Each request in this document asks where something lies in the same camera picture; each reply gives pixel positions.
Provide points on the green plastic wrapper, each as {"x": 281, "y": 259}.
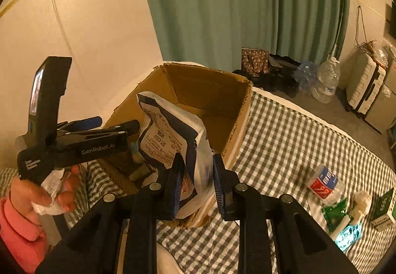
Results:
{"x": 334, "y": 214}

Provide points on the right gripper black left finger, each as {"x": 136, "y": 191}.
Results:
{"x": 118, "y": 235}

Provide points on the brown cardboard box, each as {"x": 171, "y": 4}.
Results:
{"x": 221, "y": 99}

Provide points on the left hand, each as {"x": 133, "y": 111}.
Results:
{"x": 24, "y": 192}

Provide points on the pink sleeve forearm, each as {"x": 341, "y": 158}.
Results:
{"x": 23, "y": 243}

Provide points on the patterned brown bag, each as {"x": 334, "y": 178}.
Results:
{"x": 255, "y": 62}

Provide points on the white hard-shell suitcase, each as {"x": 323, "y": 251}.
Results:
{"x": 364, "y": 85}

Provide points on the white black courier bag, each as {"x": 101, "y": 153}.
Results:
{"x": 168, "y": 130}

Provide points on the pack of water bottles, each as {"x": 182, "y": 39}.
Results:
{"x": 306, "y": 75}

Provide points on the large clear water jug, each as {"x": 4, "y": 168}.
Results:
{"x": 328, "y": 77}

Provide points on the black wall television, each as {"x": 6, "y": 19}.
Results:
{"x": 391, "y": 16}

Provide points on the green white carton box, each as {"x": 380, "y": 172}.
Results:
{"x": 384, "y": 212}

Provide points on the cyan plastic packet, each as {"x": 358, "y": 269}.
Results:
{"x": 350, "y": 235}

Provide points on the silver mini fridge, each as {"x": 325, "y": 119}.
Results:
{"x": 381, "y": 114}

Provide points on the green curtain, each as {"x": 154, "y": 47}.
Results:
{"x": 214, "y": 32}

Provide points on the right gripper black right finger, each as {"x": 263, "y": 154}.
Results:
{"x": 275, "y": 233}

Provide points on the white paper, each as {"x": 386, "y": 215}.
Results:
{"x": 53, "y": 185}

